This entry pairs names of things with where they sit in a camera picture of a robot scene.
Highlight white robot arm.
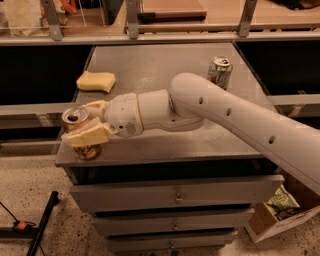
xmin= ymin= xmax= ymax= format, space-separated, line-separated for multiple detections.
xmin=62 ymin=73 xmax=320 ymax=194

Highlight black stand leg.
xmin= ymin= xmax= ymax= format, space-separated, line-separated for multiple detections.
xmin=26 ymin=191 xmax=59 ymax=256

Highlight orange soda can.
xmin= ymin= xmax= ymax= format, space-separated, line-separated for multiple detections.
xmin=62 ymin=106 xmax=101 ymax=160

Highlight cardboard box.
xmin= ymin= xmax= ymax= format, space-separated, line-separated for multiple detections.
xmin=245 ymin=173 xmax=320 ymax=243

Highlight green chip bag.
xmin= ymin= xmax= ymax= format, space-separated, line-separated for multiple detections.
xmin=266 ymin=185 xmax=300 ymax=220

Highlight yellow sponge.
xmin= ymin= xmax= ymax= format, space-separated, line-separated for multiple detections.
xmin=76 ymin=71 xmax=116 ymax=93

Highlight orange cable clip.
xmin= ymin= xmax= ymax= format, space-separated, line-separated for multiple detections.
xmin=13 ymin=220 xmax=35 ymax=233

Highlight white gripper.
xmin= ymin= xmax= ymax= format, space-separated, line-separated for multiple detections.
xmin=62 ymin=93 xmax=143 ymax=147

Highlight grey drawer cabinet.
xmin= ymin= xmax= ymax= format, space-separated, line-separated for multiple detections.
xmin=56 ymin=43 xmax=284 ymax=252

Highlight metal railing frame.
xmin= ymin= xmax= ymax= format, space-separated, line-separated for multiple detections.
xmin=0 ymin=0 xmax=320 ymax=46

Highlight green and white soda can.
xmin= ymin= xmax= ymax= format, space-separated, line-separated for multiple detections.
xmin=207 ymin=56 xmax=233 ymax=90

